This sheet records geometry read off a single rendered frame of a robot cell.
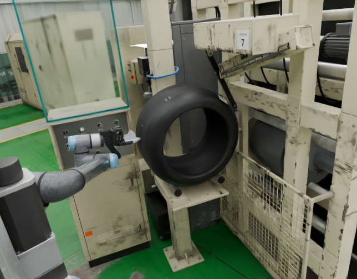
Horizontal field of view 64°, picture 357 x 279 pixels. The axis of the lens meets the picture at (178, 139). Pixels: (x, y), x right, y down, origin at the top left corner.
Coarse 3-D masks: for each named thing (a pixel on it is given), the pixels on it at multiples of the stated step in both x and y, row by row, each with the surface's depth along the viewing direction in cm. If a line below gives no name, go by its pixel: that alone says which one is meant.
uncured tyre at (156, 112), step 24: (192, 96) 147; (216, 96) 153; (144, 120) 153; (168, 120) 145; (216, 120) 186; (144, 144) 150; (216, 144) 188; (168, 168) 154; (192, 168) 186; (216, 168) 165
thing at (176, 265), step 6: (168, 252) 241; (192, 252) 238; (198, 252) 238; (168, 258) 235; (174, 258) 235; (192, 258) 233; (198, 258) 231; (174, 264) 229; (180, 264) 228; (186, 264) 228; (192, 264) 227; (174, 270) 223
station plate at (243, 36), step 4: (240, 32) 126; (244, 32) 123; (248, 32) 121; (240, 36) 127; (244, 36) 124; (248, 36) 121; (240, 40) 128; (244, 40) 125; (248, 40) 122; (240, 44) 128; (244, 44) 125; (248, 44) 123; (240, 48) 129; (244, 48) 126; (248, 48) 123
